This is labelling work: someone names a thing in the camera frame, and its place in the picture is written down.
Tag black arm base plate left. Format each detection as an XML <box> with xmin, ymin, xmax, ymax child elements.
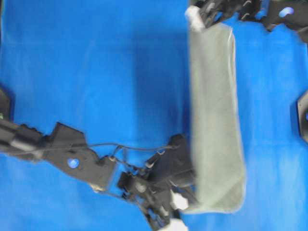
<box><xmin>0</xmin><ymin>84</ymin><xmax>15</xmax><ymax>121</ymax></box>

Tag grey-green large towel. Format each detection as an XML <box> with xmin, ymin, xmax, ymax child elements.
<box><xmin>186</xmin><ymin>24</ymin><xmax>246</xmax><ymax>214</ymax></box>

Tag blue table cloth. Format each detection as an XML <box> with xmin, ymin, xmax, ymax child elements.
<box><xmin>0</xmin><ymin>0</ymin><xmax>308</xmax><ymax>231</ymax></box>

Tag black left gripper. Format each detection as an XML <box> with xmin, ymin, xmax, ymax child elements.
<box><xmin>117</xmin><ymin>134</ymin><xmax>198</xmax><ymax>231</ymax></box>

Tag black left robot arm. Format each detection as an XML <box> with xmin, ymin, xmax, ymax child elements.
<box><xmin>0</xmin><ymin>119</ymin><xmax>198</xmax><ymax>231</ymax></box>

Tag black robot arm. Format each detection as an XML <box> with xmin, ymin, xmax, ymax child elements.
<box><xmin>185</xmin><ymin>0</ymin><xmax>308</xmax><ymax>44</ymax></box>

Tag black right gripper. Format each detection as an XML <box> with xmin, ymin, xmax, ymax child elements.
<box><xmin>184</xmin><ymin>0</ymin><xmax>239</xmax><ymax>32</ymax></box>

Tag black cable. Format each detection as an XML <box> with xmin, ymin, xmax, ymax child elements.
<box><xmin>84</xmin><ymin>141</ymin><xmax>169</xmax><ymax>174</ymax></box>

